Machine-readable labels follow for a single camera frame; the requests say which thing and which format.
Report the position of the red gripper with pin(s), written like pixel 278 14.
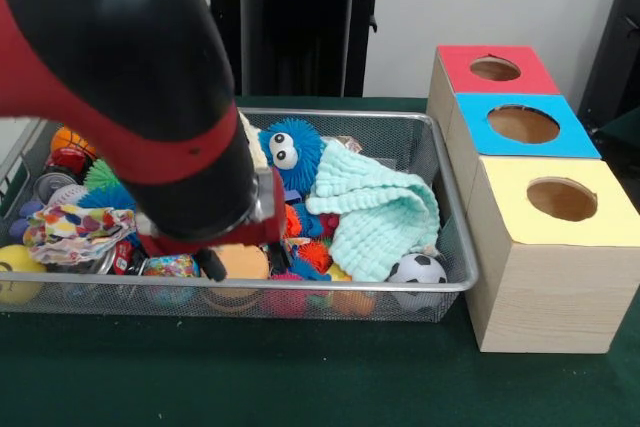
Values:
pixel 225 239

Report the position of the globe print ball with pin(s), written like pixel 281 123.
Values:
pixel 170 267

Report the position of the cream knitted cloth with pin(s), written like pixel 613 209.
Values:
pixel 255 147

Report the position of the mint green knitted cloth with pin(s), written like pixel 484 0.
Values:
pixel 380 217

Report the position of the colourful patterned cloth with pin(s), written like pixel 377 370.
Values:
pixel 75 232

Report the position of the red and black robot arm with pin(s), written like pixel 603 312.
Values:
pixel 125 72

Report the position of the wooden box with three holes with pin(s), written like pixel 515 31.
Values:
pixel 550 297

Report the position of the orange foam disc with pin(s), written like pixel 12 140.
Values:
pixel 245 262

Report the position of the dark green table cloth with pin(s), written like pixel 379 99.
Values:
pixel 300 372
pixel 625 142

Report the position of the blue spiky toy with eyes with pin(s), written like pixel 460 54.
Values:
pixel 295 147

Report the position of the black and white soccer ball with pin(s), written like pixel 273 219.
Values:
pixel 417 269

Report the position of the small orange basketball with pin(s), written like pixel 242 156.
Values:
pixel 70 139

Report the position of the yellow printed ball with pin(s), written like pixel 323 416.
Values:
pixel 15 259

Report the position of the black upright panel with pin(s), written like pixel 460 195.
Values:
pixel 615 47

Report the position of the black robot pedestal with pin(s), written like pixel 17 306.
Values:
pixel 300 22

